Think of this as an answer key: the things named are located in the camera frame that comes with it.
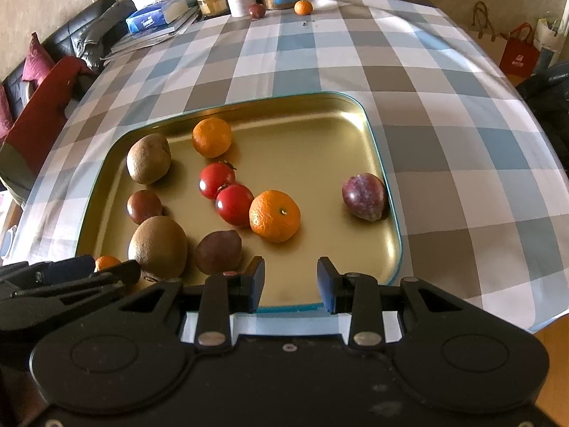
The magenta pillow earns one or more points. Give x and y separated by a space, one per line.
38 64
4 111

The red-green pointed plum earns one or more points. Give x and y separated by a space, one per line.
364 196

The small orange mandarin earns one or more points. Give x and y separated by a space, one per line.
303 7

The gold metal tray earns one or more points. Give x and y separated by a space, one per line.
302 155

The brown kiwi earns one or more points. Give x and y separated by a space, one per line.
158 247
149 158

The red tomato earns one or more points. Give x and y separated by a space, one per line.
214 179
234 205

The stack of books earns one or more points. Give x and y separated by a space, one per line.
155 33

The dark red plum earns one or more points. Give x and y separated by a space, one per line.
256 10

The kraft paper bag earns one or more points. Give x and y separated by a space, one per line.
482 26

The black leather sofa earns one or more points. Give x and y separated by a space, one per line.
66 31

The dark cloth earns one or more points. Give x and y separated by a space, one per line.
546 106

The purple plum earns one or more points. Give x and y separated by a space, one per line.
218 251
144 206

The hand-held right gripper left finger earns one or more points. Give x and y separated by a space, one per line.
257 282

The red chair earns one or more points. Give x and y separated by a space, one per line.
40 111

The red paper bag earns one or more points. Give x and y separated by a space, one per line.
518 55

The olive cloth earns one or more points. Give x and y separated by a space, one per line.
15 173

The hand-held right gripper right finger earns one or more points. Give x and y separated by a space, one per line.
326 287

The white paper bag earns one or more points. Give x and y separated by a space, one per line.
549 33

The checked tablecloth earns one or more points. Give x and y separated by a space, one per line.
444 142

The blue tissue pack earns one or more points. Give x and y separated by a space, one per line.
153 17

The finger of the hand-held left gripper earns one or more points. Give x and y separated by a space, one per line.
66 269
89 291

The stack of papers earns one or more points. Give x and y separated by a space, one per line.
138 48

